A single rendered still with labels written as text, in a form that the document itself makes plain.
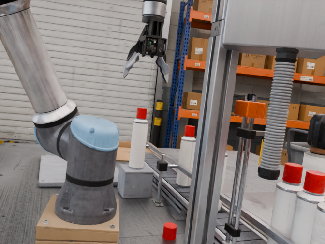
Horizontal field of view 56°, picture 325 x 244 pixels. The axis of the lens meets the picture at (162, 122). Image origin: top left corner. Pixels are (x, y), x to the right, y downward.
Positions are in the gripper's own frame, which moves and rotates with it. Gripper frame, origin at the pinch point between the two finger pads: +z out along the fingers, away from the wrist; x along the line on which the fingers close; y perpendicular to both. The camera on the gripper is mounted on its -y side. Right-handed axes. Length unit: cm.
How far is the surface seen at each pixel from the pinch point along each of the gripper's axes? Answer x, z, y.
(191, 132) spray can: 14.9, 15.1, 8.7
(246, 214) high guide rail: 11, 26, 48
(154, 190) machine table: 8.1, 38.5, -1.8
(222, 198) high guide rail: 10.6, 25.8, 38.4
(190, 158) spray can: 15.5, 23.5, 9.6
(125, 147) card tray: 14, 38, -71
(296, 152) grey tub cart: 190, 48, -121
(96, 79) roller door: 39, 1, -390
